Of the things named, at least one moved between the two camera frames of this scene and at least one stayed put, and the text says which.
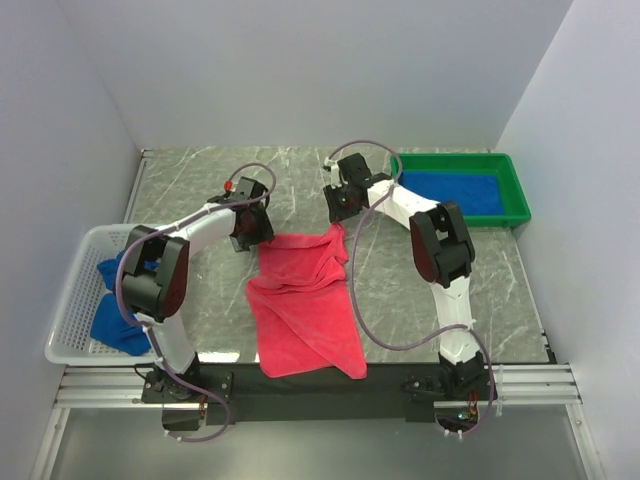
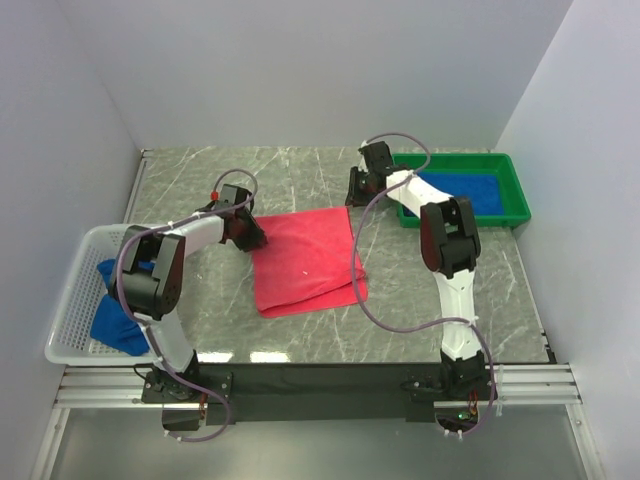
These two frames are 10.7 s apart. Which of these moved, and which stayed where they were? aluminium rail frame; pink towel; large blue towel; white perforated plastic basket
Moved: pink towel
Stayed: aluminium rail frame; large blue towel; white perforated plastic basket
